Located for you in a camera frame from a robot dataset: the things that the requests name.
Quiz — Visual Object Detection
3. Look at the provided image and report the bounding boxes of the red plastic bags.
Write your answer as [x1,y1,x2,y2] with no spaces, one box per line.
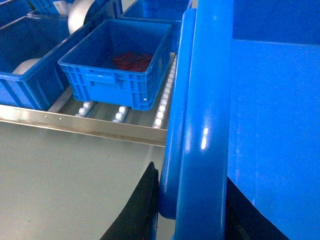
[111,51,153,72]

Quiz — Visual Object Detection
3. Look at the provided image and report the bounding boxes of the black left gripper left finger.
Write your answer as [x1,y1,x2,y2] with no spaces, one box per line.
[101,162,159,240]

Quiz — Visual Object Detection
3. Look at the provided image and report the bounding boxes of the white tape roll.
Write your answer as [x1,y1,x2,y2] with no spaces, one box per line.
[12,58,41,75]

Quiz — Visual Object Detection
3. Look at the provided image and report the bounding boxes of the blue crate with white roll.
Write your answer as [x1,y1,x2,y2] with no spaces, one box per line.
[0,16,92,111]

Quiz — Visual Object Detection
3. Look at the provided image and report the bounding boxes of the steel roller shelf rack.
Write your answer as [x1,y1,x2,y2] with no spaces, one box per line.
[0,53,177,147]

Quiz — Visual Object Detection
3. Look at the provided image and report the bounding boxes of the blue crate with red bags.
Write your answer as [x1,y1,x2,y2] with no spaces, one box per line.
[58,19,172,111]

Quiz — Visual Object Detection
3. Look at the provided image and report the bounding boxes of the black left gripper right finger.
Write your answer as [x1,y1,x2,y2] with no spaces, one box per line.
[225,178,288,240]

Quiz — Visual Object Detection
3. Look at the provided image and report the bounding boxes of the large blue plastic crate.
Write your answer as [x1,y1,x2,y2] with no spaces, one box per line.
[159,0,320,240]

